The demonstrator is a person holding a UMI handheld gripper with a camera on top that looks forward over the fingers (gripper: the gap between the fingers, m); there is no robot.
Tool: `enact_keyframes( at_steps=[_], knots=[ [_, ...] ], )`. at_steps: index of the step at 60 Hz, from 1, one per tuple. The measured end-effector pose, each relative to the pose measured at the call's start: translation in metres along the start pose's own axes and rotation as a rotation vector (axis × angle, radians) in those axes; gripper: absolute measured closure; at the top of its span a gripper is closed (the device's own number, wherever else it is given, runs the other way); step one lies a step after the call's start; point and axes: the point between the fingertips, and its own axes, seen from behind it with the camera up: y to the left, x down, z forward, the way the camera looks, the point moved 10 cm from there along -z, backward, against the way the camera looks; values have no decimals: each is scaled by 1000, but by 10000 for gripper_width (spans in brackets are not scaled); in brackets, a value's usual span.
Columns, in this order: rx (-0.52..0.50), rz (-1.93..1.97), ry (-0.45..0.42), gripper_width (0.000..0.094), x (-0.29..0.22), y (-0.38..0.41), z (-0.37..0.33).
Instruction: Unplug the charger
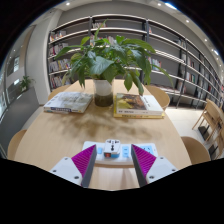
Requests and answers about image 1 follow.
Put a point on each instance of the yellow book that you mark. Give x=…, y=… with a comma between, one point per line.
x=138, y=116

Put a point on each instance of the white book with painted cover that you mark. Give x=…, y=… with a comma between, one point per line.
x=140, y=103

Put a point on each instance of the round-back wooden chair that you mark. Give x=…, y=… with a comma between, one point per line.
x=158, y=95
x=58, y=90
x=195, y=150
x=15, y=145

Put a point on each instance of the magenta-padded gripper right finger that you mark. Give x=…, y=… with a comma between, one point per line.
x=161, y=168

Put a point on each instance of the white power strip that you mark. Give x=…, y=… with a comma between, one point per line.
x=125, y=154

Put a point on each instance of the green potted plant white pot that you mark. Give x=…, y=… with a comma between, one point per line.
x=100, y=63

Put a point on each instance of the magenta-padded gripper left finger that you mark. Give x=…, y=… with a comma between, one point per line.
x=66, y=170

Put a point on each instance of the grey bookshelf unit with books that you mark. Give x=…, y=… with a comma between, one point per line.
x=183, y=66

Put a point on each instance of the small distant potted plant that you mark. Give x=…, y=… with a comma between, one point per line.
x=26, y=83

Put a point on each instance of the slatted light wooden chair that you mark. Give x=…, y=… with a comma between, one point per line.
x=218, y=136
x=208, y=116

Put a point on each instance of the thick white book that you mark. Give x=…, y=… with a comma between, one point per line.
x=68, y=101

